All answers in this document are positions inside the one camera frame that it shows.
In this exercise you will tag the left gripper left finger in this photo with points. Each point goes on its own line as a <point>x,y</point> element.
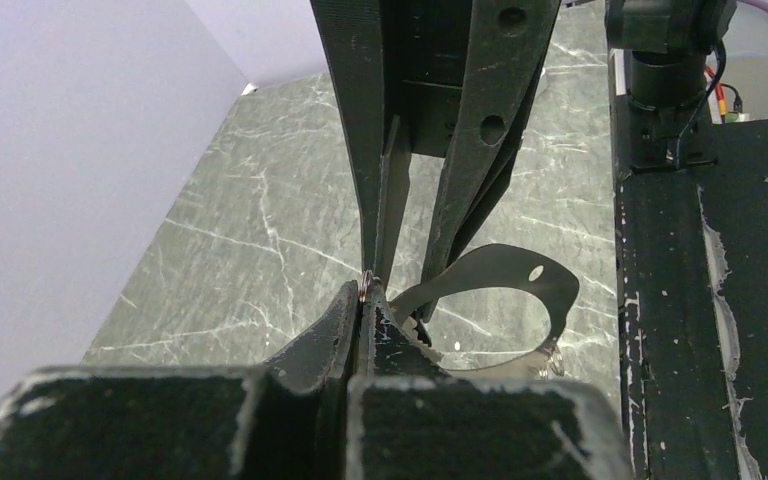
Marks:
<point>281,419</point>

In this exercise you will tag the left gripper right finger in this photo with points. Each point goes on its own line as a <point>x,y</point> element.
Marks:
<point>406,419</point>

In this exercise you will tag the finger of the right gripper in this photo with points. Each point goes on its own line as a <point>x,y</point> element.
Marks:
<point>368,92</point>
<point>506,50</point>

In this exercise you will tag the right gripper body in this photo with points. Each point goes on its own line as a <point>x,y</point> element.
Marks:
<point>425,45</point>

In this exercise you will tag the large beaded keyring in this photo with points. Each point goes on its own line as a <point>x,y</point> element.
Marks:
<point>391,344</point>

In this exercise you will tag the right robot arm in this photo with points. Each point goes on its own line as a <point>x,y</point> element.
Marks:
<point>663,48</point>

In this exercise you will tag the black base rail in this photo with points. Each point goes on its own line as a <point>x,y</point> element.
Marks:
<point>692,268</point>

